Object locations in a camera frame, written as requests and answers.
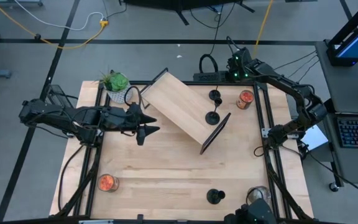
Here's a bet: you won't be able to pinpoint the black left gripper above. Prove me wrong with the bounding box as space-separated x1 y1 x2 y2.
127 102 160 146

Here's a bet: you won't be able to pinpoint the orange candle glass jar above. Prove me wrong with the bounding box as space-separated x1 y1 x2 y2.
236 89 255 110
97 173 120 193

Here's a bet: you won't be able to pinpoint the grey candle glass jar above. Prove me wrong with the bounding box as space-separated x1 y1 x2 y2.
247 185 272 203

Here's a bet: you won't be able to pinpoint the black power strip bar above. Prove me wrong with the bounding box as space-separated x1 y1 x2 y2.
193 70 229 83

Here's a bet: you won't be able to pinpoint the green succulent in patterned pot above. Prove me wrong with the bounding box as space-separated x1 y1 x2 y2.
98 67 134 105

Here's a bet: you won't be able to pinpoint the black floor stand legs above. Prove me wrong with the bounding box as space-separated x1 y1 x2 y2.
119 0 256 26

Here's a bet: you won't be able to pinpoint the black power supply box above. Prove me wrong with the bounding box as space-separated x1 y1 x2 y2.
47 84 71 108

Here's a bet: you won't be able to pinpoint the white paper sheet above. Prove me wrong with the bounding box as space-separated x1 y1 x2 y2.
300 124 329 152

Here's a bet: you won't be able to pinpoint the grey side desk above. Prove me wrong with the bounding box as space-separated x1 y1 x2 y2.
314 40 358 114

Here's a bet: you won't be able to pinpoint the laptop with backlit keyboard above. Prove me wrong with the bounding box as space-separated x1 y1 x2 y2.
323 112 358 184

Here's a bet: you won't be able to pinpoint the wooden shelf riser black frame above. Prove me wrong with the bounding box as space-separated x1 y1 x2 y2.
139 67 232 156

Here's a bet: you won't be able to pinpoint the coiled black cable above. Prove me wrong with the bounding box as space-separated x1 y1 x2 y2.
198 0 226 75

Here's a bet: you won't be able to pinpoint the yellow extension cable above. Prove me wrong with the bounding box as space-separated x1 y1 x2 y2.
252 0 275 60
0 0 109 50

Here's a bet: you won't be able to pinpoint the thin black cable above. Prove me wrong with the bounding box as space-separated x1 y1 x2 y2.
287 55 319 78
273 51 318 71
296 60 320 84

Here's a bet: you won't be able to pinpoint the black table extrusion frame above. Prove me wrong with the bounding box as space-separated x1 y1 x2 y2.
54 80 315 224

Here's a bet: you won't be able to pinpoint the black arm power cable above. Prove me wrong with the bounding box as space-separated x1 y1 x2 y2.
57 144 85 212

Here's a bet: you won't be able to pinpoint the white power cable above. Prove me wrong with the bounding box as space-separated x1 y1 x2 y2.
12 0 104 31

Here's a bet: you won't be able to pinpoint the long black floor cable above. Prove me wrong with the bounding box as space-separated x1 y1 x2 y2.
309 155 358 202

